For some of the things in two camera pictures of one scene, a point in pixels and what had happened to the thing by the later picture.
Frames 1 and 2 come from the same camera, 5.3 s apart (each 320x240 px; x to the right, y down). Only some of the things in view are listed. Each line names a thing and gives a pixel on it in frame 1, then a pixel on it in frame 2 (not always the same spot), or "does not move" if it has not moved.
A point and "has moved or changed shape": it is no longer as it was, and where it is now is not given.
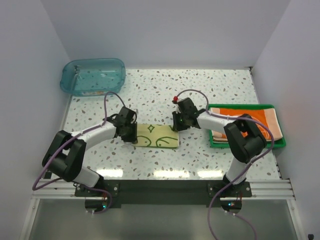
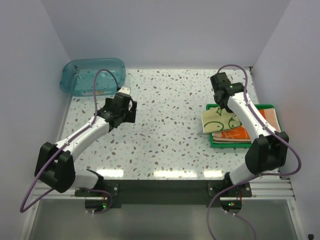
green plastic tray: [279, 143] does not move
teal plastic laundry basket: [93, 77] does not move
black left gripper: [132, 138] to [129, 115]
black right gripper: [177, 127] to [228, 109]
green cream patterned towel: [157, 135] has moved or changed shape
